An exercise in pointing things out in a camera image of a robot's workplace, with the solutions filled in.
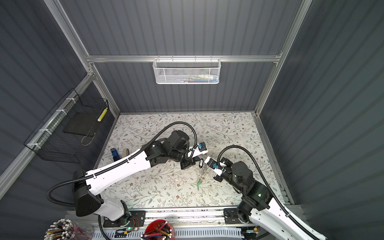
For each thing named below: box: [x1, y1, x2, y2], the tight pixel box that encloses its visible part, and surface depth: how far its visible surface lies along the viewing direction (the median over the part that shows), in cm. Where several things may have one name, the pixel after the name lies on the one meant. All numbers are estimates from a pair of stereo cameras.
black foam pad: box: [63, 112, 101, 137], surface depth 77 cm
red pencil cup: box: [140, 219, 177, 240], surface depth 62 cm
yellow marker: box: [97, 107, 108, 122], surface depth 83 cm
